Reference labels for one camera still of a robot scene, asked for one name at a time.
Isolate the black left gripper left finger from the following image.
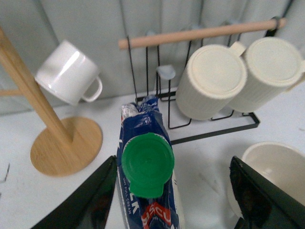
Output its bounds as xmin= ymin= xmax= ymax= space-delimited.
xmin=33 ymin=156 xmax=117 ymax=229

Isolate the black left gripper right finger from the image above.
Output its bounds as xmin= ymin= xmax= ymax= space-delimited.
xmin=230 ymin=156 xmax=305 ymax=229

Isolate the cream smiley mug black handle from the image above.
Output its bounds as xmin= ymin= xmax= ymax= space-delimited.
xmin=241 ymin=142 xmax=305 ymax=205

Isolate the blue white milk carton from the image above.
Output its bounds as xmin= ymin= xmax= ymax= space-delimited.
xmin=117 ymin=95 xmax=185 ymax=229

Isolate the left cream ribbed cup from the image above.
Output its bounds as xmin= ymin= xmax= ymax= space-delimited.
xmin=175 ymin=42 xmax=247 ymax=120

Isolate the cream ribbed cup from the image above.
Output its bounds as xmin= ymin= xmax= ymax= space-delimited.
xmin=175 ymin=42 xmax=247 ymax=120
xmin=228 ymin=37 xmax=305 ymax=113

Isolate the right cream ribbed cup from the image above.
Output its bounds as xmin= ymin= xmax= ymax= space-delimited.
xmin=228 ymin=37 xmax=305 ymax=113

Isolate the wooden mug tree stand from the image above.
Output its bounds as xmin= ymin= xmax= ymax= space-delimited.
xmin=0 ymin=31 xmax=103 ymax=177

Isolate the white glossy mug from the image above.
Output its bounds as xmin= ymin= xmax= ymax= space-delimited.
xmin=35 ymin=40 xmax=103 ymax=105

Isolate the black wire cup rack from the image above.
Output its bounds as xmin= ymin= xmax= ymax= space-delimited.
xmin=118 ymin=17 xmax=286 ymax=145

